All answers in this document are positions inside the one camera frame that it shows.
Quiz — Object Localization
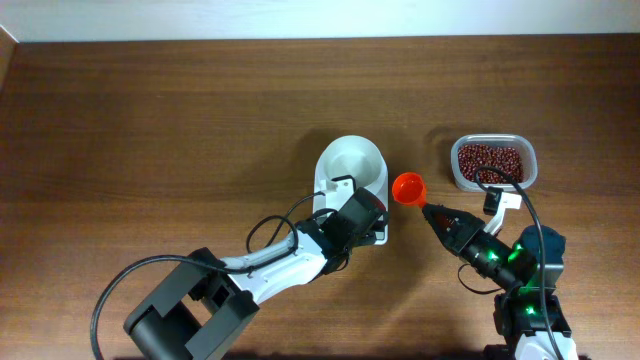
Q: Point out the red adzuki beans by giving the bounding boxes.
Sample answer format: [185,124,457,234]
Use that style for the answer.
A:
[457,144,524,182]

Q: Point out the clear plastic bean container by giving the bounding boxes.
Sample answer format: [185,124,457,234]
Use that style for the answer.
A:
[451,134,538,192]

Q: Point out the orange measuring scoop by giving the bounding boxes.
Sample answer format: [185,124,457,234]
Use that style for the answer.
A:
[391,172,427,208]

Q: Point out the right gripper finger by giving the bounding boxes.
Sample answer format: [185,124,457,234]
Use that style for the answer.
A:
[424,204,473,223]
[422,207,450,240]

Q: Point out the white round bowl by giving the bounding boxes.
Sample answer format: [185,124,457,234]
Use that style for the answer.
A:
[315,135,388,193]

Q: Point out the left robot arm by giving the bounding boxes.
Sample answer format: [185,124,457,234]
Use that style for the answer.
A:
[123,188,389,359]

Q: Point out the white digital kitchen scale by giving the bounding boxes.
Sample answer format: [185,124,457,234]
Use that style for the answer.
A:
[311,149,390,246]

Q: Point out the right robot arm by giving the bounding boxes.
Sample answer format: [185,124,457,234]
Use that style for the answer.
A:
[422,202,579,359]

